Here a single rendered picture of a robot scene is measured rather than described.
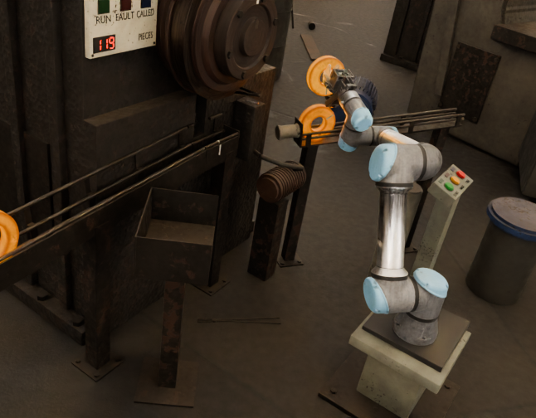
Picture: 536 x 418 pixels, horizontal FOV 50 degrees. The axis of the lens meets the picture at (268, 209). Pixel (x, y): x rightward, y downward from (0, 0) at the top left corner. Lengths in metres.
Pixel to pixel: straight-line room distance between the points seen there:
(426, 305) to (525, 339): 0.95
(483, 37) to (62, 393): 3.48
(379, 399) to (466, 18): 2.99
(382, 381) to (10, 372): 1.28
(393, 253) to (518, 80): 2.64
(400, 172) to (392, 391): 0.79
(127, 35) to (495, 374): 1.86
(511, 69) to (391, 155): 2.61
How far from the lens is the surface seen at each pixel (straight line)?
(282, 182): 2.30
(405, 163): 1.78
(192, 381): 2.13
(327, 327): 2.44
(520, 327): 2.85
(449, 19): 4.48
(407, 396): 2.11
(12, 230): 1.61
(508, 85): 4.32
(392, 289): 1.83
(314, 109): 2.36
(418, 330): 1.98
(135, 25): 1.81
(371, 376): 2.13
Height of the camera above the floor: 1.61
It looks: 31 degrees down
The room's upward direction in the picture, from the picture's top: 10 degrees clockwise
